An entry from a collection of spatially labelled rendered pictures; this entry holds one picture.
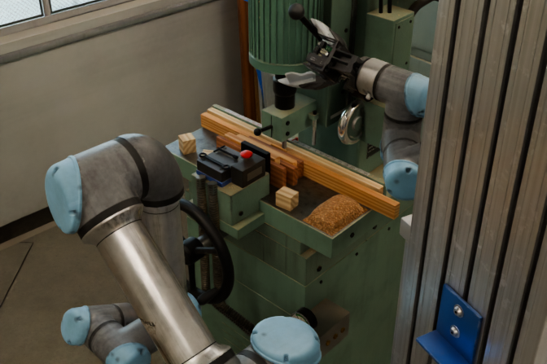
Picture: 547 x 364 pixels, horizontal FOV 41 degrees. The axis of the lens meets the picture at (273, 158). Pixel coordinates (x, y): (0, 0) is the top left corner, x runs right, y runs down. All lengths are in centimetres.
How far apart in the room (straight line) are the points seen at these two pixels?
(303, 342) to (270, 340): 5
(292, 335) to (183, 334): 19
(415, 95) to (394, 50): 44
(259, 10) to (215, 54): 183
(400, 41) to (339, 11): 17
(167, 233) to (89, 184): 23
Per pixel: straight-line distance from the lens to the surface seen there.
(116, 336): 150
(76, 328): 153
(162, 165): 128
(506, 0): 81
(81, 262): 312
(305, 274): 182
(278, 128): 183
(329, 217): 171
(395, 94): 141
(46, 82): 306
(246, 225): 178
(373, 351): 239
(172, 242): 140
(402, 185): 133
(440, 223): 99
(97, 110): 323
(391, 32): 180
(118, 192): 122
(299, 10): 154
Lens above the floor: 194
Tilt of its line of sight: 32 degrees down
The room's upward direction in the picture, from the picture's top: straight up
